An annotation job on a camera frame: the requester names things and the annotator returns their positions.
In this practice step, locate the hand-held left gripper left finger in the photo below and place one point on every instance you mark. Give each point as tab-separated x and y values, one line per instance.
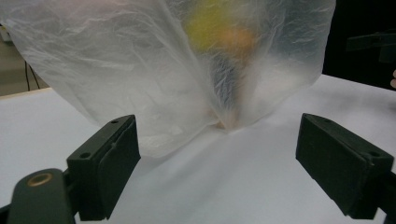
102	168

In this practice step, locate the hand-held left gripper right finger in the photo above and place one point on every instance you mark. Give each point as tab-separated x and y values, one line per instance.
342	165

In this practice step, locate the translucent white plastic bag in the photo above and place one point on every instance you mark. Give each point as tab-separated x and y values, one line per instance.
118	71

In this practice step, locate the orange round object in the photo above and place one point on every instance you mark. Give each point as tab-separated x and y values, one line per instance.
238	42

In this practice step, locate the yellow round object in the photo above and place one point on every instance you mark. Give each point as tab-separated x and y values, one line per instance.
204	28

